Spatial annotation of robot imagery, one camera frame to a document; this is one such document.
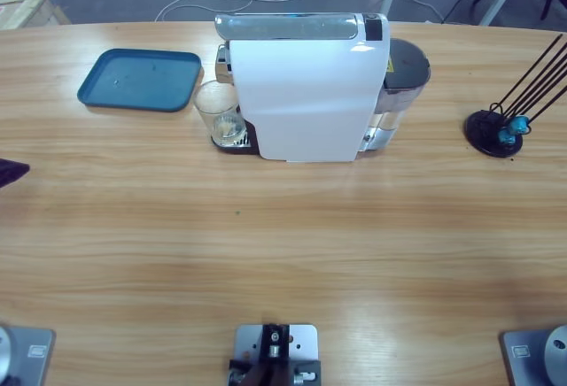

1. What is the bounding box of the teal plastic tray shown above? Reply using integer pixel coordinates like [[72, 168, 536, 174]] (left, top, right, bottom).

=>
[[76, 48, 204, 113]]

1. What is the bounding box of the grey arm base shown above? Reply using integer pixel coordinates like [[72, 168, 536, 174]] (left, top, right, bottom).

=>
[[0, 323, 58, 386], [499, 323, 567, 386]]

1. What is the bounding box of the black capsule holder with rods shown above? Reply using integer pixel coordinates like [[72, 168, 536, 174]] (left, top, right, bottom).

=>
[[463, 34, 567, 159]]

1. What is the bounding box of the white capsule coffee machine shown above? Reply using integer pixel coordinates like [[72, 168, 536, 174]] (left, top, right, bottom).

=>
[[210, 12, 393, 164]]

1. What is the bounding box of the camera mount with dark post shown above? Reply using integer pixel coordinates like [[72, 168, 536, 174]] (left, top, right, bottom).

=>
[[228, 322, 322, 386]]

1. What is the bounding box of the wooden crate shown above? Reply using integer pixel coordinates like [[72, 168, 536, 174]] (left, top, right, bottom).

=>
[[0, 0, 72, 32]]

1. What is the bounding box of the clear drinking glass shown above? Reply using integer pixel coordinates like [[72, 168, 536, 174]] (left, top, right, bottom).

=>
[[193, 80, 248, 148]]

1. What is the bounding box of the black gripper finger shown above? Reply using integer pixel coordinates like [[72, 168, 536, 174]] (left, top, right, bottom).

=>
[[0, 158, 31, 190]]

